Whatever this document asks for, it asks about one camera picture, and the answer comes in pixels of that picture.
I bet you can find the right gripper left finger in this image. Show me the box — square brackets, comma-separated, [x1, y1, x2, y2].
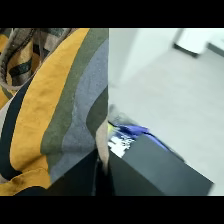
[45, 148, 102, 197]

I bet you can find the yellow grey striped shirt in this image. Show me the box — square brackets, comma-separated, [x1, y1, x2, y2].
[0, 28, 110, 197]

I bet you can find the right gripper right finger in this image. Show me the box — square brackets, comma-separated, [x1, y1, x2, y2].
[108, 132, 215, 197]

